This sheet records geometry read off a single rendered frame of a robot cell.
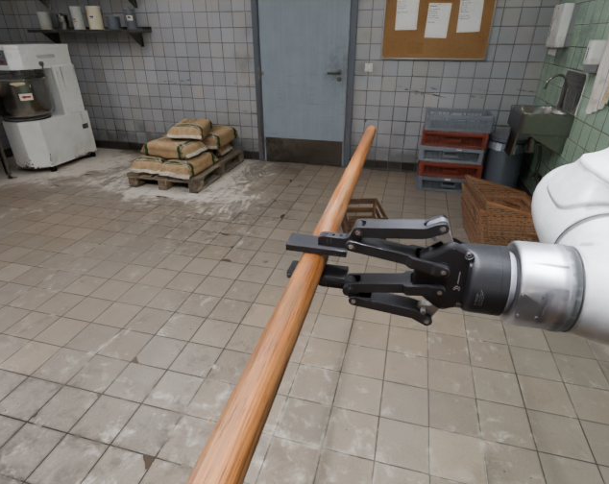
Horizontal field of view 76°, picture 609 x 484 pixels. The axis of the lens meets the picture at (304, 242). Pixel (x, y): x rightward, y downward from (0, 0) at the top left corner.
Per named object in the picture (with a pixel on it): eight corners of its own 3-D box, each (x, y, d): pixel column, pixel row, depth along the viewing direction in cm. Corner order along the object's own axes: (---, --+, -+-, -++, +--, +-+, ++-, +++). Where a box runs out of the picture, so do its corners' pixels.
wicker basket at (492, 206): (475, 239, 265) (484, 201, 252) (457, 206, 315) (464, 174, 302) (551, 243, 260) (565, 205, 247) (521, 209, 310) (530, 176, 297)
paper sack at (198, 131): (203, 143, 399) (201, 126, 392) (167, 143, 399) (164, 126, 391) (215, 132, 455) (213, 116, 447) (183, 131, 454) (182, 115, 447)
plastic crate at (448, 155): (482, 165, 375) (485, 149, 368) (417, 160, 390) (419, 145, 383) (478, 155, 409) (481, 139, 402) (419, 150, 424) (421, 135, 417)
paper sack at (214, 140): (217, 152, 431) (215, 136, 423) (188, 150, 440) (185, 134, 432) (240, 137, 482) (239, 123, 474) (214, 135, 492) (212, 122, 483)
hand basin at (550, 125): (550, 195, 320) (588, 74, 277) (502, 191, 328) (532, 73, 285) (536, 178, 360) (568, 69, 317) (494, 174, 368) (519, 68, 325)
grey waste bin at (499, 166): (519, 198, 383) (534, 140, 357) (478, 194, 392) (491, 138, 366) (511, 184, 415) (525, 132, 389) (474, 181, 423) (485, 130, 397)
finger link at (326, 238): (362, 251, 43) (364, 226, 42) (317, 245, 45) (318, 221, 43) (363, 244, 45) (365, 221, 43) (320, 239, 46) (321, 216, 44)
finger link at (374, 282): (443, 267, 45) (443, 278, 46) (347, 269, 48) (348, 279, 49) (445, 286, 42) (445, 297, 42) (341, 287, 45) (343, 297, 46)
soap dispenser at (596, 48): (598, 73, 261) (609, 39, 252) (583, 73, 264) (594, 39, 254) (594, 72, 269) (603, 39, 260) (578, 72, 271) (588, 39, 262)
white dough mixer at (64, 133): (43, 177, 437) (1, 45, 376) (2, 173, 451) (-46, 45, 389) (101, 156, 516) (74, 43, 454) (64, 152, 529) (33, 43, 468)
